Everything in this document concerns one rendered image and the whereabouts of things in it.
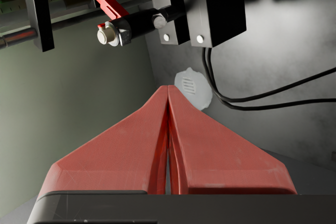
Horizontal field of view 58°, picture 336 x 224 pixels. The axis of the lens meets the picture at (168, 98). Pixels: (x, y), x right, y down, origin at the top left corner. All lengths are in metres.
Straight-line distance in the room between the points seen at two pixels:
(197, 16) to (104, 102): 0.36
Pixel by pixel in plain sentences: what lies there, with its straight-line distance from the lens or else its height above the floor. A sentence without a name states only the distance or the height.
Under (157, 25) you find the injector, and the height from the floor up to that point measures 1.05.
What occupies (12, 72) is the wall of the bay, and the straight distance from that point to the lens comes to 0.60.
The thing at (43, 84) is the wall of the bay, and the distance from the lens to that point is 0.62.
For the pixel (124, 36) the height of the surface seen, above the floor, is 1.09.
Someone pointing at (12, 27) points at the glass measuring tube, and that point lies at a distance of 0.59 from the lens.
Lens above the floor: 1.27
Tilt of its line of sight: 35 degrees down
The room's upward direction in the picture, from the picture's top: 120 degrees counter-clockwise
